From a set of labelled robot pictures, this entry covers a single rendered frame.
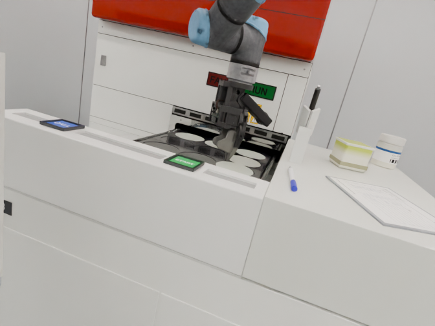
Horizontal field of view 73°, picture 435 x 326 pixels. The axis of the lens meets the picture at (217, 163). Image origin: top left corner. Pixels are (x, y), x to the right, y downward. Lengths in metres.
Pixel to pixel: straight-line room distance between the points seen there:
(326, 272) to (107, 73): 1.08
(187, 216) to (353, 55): 2.22
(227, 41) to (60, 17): 2.90
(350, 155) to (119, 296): 0.61
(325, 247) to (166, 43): 0.92
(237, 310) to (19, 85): 3.60
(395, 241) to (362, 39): 2.21
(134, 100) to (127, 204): 0.74
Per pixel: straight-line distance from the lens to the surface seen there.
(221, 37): 0.70
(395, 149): 1.01
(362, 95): 2.56
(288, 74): 1.05
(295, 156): 0.71
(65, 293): 0.73
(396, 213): 0.57
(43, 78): 3.65
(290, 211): 0.45
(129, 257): 0.59
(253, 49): 0.76
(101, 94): 1.31
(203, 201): 0.47
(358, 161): 0.81
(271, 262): 0.49
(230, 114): 0.76
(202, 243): 0.50
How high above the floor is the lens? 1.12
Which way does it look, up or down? 16 degrees down
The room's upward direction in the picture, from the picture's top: 13 degrees clockwise
